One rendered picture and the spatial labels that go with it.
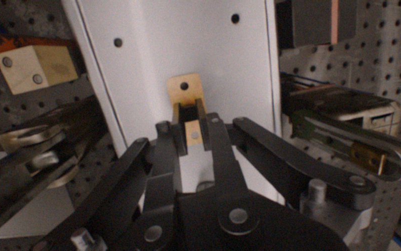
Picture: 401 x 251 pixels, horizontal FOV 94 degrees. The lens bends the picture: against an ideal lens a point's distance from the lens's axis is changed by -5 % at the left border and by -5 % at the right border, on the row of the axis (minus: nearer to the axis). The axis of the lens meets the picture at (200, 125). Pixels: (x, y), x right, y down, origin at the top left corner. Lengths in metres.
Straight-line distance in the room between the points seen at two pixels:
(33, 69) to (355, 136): 0.30
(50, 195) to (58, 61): 0.53
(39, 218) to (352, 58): 0.95
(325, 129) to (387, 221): 0.96
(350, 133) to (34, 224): 0.67
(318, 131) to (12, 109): 0.71
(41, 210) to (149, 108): 0.50
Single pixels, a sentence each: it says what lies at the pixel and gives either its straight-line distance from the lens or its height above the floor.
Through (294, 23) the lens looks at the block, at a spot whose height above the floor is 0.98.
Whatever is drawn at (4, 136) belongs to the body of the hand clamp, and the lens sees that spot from 0.27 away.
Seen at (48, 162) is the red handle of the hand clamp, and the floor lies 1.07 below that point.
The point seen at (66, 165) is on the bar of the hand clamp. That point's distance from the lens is 0.24.
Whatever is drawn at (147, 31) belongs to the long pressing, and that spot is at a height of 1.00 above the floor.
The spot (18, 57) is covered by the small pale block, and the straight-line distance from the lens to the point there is 0.22.
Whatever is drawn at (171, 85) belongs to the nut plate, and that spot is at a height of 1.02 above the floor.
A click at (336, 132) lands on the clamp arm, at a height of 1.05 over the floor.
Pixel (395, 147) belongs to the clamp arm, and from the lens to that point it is 0.23.
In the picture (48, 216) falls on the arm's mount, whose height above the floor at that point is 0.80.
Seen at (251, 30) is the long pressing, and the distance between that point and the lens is 0.25.
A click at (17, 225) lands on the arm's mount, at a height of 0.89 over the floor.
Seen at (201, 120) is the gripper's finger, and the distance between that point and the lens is 0.16.
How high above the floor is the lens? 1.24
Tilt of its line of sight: 69 degrees down
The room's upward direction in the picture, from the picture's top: 167 degrees clockwise
